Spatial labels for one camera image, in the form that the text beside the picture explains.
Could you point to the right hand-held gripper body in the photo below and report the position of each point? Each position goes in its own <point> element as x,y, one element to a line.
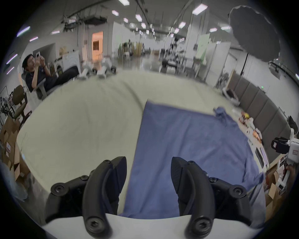
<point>293,149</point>

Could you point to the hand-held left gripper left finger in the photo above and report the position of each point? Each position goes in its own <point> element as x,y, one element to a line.
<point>93,198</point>

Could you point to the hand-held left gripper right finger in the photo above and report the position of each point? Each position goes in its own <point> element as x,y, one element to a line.
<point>198,198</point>

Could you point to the blue shirt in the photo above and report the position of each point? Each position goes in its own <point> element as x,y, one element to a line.
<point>186,149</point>

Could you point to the person's right hand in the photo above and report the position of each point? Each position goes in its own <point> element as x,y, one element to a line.
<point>290,170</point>

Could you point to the cardboard carton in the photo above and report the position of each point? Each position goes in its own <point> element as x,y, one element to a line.
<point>272,198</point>

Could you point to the bed with pale green sheet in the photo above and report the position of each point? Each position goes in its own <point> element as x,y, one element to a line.
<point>88,121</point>

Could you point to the pile of cardboard cartons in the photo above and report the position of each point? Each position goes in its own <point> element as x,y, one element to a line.
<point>11,149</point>

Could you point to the grey office chair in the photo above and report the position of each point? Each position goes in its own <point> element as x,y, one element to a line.
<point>40,92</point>

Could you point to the black photo umbrella on stand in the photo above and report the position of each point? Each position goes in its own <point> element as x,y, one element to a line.
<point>254,32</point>

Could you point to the olive office chair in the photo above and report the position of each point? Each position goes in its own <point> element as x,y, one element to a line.
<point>18,96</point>

